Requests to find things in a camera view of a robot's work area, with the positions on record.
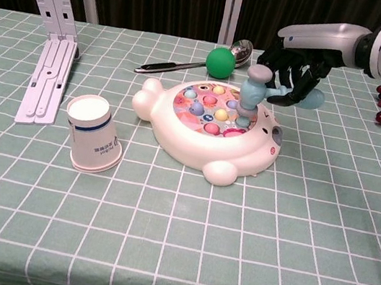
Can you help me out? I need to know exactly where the metal ladle black handle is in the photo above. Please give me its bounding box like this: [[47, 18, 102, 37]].
[[133, 22, 255, 92]]

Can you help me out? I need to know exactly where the green checked tablecloth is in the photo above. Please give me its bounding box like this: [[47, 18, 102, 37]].
[[0, 6, 381, 285]]

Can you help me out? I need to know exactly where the white whack-a-mole toy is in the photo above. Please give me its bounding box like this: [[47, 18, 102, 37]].
[[120, 69, 292, 196]]

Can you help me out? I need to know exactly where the white paper cup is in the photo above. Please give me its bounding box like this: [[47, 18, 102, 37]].
[[57, 91, 131, 178]]

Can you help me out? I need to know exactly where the green ball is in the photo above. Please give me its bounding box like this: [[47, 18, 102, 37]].
[[203, 45, 238, 82]]

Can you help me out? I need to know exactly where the grey upright frame post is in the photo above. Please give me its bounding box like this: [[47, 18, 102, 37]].
[[216, 0, 244, 47]]

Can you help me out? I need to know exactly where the light blue toy hammer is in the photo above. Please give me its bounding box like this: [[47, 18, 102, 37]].
[[235, 62, 329, 129]]

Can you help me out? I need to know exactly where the white folding stand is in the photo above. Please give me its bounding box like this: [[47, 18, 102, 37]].
[[0, 0, 88, 133]]

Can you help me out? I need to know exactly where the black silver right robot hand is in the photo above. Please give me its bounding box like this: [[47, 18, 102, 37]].
[[250, 10, 373, 119]]

